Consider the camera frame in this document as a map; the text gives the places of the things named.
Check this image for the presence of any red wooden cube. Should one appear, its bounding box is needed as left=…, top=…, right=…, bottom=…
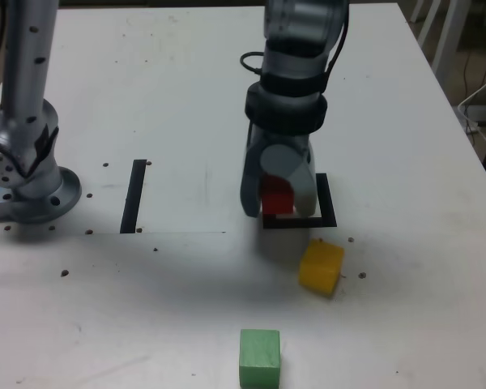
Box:
left=260, top=173, right=296, bottom=216

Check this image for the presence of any white cable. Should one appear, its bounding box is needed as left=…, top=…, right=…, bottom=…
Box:
left=456, top=66, right=486, bottom=151

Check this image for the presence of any black tape strip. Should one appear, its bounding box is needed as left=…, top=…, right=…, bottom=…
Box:
left=120, top=159, right=148, bottom=235

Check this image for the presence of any yellow wooden cube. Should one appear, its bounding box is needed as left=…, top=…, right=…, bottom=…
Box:
left=298, top=237, right=346, bottom=296

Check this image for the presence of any black tape square outline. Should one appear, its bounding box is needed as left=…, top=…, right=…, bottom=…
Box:
left=262, top=173, right=338, bottom=230

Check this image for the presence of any thick white furniture leg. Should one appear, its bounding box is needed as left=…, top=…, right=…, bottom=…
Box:
left=432, top=0, right=471, bottom=80

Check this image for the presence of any thin white furniture leg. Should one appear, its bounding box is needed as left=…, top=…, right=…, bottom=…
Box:
left=417, top=0, right=441, bottom=45
left=408, top=0, right=427, bottom=24

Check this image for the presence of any green wooden cube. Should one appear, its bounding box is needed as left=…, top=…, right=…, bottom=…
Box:
left=238, top=328, right=282, bottom=389

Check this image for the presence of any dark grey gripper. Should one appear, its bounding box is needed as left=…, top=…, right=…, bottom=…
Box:
left=240, top=121, right=319, bottom=219

